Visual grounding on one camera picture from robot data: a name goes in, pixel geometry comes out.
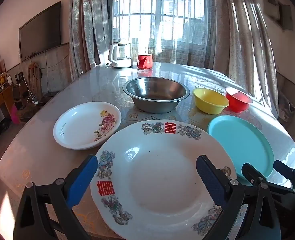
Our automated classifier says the white floral plate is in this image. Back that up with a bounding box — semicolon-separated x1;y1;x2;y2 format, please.
53;102;122;150

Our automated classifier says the lace patterned tablecloth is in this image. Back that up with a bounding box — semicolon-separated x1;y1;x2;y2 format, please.
91;65;283;140

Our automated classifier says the grey wall electrical box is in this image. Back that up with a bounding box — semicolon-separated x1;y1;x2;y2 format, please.
263;0;293;30

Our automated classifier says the yellow plastic bowl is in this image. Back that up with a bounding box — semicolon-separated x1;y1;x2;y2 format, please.
193;88;230;114

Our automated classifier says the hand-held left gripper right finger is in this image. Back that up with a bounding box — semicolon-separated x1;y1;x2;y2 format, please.
196;155;282;240

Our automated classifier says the red cup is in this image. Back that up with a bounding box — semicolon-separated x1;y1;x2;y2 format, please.
137;54;153;70

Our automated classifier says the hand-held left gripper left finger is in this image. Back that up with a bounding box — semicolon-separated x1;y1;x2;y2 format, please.
12;154;98;240

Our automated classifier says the white glass electric kettle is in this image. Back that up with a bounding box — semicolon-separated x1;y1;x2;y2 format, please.
108;39;133;68

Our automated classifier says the pink plastic item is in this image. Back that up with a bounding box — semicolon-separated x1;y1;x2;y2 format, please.
11;104;20;125

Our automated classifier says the barred window with sheer curtain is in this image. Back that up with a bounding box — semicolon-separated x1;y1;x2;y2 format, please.
107;0;214;67

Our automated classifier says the red plastic bowl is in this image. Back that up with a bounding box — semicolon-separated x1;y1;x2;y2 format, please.
225;87;253;113

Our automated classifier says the dark low table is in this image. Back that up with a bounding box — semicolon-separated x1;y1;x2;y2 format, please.
17;92;58;123

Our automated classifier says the beige patterned curtain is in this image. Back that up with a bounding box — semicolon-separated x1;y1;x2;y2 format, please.
69;0;113;80
213;0;279;118

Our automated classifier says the patterned bag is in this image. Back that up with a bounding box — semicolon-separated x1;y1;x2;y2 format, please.
278;92;295;120

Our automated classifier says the wall-mounted black television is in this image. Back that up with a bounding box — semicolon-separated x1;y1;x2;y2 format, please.
19;1;61;60

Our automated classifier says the stainless steel bowl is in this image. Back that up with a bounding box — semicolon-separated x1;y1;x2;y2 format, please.
122;77;190;114

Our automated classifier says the large white red-print plate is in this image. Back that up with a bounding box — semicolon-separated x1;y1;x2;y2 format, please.
90;119;238;240

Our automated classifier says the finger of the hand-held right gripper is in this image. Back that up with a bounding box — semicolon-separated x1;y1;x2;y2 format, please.
241;163;272;188
273;160;295;188

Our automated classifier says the teal plastic plate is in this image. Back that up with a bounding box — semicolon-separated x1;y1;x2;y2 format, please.
207;115;274;180

